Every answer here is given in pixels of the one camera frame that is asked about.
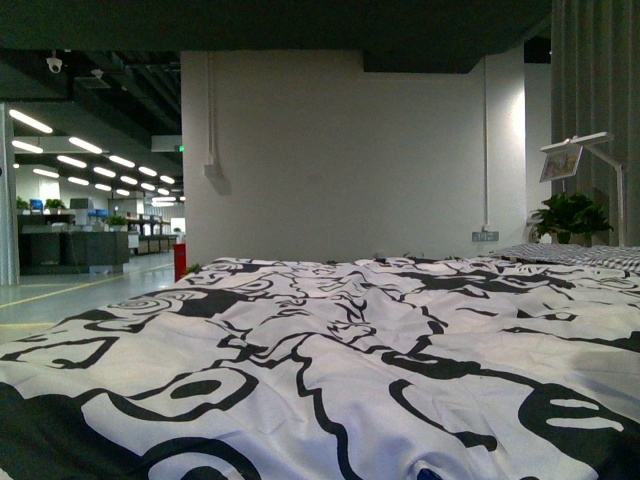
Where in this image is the red fire extinguisher box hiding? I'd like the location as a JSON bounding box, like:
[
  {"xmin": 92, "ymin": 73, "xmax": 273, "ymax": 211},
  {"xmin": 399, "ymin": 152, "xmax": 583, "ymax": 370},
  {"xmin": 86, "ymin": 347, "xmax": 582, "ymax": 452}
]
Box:
[{"xmin": 173, "ymin": 243, "xmax": 187, "ymax": 282}]

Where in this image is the black and white bedsheet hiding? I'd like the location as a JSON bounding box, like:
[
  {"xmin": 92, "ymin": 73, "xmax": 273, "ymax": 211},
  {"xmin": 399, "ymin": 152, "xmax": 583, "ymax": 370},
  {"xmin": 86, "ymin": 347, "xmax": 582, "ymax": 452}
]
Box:
[{"xmin": 1, "ymin": 258, "xmax": 639, "ymax": 479}]

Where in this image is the small framed picture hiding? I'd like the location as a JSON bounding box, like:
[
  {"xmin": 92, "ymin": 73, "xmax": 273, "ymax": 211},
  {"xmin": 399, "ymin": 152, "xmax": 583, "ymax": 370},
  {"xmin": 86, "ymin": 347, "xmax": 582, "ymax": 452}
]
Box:
[{"xmin": 540, "ymin": 148, "xmax": 582, "ymax": 183}]

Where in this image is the green potted plant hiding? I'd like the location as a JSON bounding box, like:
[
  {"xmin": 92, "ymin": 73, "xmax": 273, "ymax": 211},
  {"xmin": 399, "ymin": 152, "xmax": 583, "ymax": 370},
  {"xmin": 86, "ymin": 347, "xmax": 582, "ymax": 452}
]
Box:
[{"xmin": 532, "ymin": 192, "xmax": 613, "ymax": 244}]

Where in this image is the dark office counter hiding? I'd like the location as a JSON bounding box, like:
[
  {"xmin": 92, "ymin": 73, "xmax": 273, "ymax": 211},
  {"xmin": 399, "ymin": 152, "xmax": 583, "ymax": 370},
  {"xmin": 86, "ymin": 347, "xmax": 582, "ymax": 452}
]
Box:
[{"xmin": 19, "ymin": 232, "xmax": 129, "ymax": 275}]

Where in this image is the white desk lamp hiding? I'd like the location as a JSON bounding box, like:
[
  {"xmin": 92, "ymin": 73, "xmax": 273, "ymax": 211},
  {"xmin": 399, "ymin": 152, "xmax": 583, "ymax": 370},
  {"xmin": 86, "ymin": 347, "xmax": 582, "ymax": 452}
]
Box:
[{"xmin": 540, "ymin": 131, "xmax": 627, "ymax": 247}]

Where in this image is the striped grey pillow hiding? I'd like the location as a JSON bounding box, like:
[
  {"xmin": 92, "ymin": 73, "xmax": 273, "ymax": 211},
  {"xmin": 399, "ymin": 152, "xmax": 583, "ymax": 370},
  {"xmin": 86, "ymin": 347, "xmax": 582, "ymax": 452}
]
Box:
[{"xmin": 490, "ymin": 243, "xmax": 639, "ymax": 274}]

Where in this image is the grey curtain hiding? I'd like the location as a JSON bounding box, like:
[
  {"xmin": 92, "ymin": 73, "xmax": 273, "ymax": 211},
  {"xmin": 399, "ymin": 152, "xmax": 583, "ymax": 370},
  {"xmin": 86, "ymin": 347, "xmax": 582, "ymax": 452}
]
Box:
[{"xmin": 551, "ymin": 1, "xmax": 639, "ymax": 246}]

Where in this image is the grey wall power outlet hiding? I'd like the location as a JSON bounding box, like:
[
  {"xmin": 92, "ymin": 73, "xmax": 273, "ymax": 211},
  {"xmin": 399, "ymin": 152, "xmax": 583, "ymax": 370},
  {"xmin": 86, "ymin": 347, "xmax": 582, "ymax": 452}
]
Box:
[{"xmin": 472, "ymin": 230, "xmax": 499, "ymax": 242}]

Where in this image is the white ceiling security camera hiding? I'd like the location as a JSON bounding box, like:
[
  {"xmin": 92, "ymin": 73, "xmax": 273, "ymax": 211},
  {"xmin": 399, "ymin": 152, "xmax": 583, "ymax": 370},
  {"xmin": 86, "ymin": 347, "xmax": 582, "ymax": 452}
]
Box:
[{"xmin": 46, "ymin": 50, "xmax": 64, "ymax": 74}]

